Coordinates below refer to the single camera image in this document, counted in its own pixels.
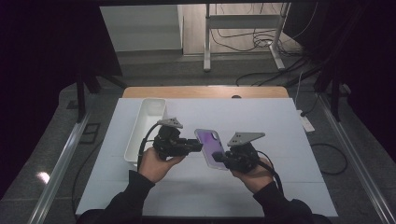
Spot white wall panel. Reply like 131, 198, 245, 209
100, 4, 183, 52

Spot iridescent phone case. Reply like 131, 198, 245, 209
193, 128, 230, 172

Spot black curtain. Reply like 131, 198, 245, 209
0, 0, 122, 200
284, 0, 396, 153

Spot person's right hand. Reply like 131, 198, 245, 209
230, 157, 275, 194

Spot black metal stand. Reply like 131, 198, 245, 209
314, 64, 344, 122
75, 66, 127, 123

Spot aluminium floor rail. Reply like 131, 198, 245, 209
317, 92, 396, 224
27, 111, 92, 224

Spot white power strip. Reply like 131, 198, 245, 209
297, 109, 316, 134

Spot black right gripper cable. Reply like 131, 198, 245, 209
256, 150, 285, 195

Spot white metal stand frame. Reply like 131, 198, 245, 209
204, 3, 292, 73

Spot tangle of black floor cables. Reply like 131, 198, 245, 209
209, 27, 307, 58

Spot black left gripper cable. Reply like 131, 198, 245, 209
136, 121, 163, 172

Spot long black floor cable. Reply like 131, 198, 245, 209
235, 57, 312, 87

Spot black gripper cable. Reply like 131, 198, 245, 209
136, 121, 163, 172
256, 150, 285, 195

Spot white board table cover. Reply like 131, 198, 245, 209
75, 97, 339, 217

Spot wooden table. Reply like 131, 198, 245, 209
121, 86, 290, 100

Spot black floor frames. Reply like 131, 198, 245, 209
78, 122, 102, 145

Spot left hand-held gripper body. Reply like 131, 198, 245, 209
152, 117, 190, 161

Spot white plastic storage bin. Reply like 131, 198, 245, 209
123, 97, 168, 167

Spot looped black floor cable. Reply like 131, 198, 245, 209
311, 143, 348, 175

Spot person's left hand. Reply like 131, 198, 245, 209
138, 147, 186, 185

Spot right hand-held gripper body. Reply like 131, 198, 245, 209
224, 132, 266, 175

